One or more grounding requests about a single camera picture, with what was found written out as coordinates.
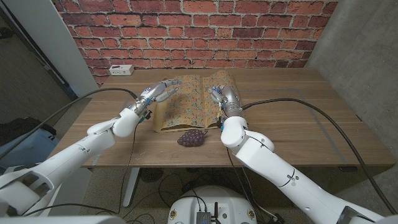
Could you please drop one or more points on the white table leg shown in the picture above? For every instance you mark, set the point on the white table leg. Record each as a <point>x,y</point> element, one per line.
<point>130,186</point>

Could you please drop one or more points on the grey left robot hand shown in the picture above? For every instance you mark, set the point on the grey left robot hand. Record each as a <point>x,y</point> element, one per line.
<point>152,91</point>

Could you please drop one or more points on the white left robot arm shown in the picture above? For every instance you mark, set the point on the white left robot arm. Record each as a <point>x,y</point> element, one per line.
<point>77,152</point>

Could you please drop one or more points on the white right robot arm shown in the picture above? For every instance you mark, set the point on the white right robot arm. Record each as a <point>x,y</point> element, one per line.
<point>273,168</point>

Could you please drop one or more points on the tan cloth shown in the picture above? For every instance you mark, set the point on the tan cloth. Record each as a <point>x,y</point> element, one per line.
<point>189,105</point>

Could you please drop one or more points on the black round floor object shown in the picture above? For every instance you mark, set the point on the black round floor object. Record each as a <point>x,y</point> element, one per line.
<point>151,175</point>

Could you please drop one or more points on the small grey electronics box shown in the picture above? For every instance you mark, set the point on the small grey electronics box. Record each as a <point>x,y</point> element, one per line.
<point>203,218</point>

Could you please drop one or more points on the white power strip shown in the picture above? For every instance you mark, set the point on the white power strip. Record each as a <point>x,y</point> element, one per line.
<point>121,70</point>

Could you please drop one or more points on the purple toy grapes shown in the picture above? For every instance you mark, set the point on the purple toy grapes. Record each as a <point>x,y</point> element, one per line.
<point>191,138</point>

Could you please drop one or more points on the black cloth bundle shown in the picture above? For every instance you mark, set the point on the black cloth bundle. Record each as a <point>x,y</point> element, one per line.
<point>25,126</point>

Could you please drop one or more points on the blue storage bin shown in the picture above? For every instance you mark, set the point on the blue storage bin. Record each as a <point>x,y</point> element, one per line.
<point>31,149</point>

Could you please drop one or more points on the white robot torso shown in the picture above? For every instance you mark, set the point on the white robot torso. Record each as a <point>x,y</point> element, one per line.
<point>217,199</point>

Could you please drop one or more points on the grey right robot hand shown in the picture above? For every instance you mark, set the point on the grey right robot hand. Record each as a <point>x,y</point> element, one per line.
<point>231,98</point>

